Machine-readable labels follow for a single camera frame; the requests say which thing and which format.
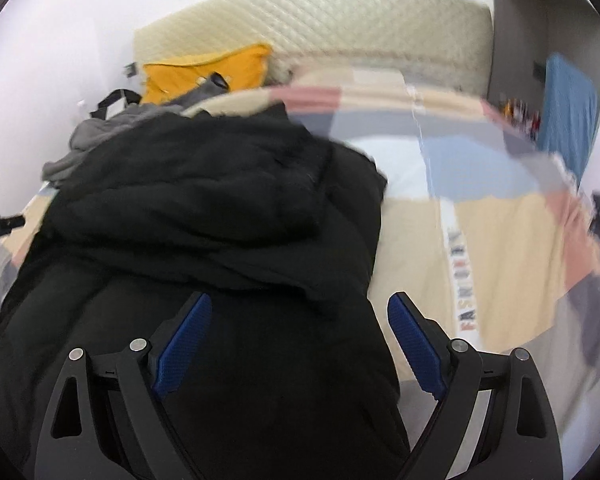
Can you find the cream quilted headboard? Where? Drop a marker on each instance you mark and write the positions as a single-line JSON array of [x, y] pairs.
[[355, 25]]

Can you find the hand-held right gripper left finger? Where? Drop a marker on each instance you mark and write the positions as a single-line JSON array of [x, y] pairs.
[[185, 345]]

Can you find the blue towel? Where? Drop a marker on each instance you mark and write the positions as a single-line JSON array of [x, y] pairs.
[[567, 105]]

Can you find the patchwork checked duvet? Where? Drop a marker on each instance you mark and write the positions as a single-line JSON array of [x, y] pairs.
[[505, 240]]

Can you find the black puffer jacket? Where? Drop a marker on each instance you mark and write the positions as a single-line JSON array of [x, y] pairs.
[[205, 210]]

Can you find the row of small bottles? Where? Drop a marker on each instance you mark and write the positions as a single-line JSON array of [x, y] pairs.
[[517, 110]]

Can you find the grey fleece garment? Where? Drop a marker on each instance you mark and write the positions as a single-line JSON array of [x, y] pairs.
[[95, 135]]

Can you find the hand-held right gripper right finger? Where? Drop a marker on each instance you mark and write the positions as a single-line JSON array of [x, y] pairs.
[[415, 345]]

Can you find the yellow pillow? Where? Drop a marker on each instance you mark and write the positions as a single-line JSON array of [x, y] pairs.
[[205, 72]]

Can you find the grey wall socket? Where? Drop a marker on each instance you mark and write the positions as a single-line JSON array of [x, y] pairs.
[[131, 69]]

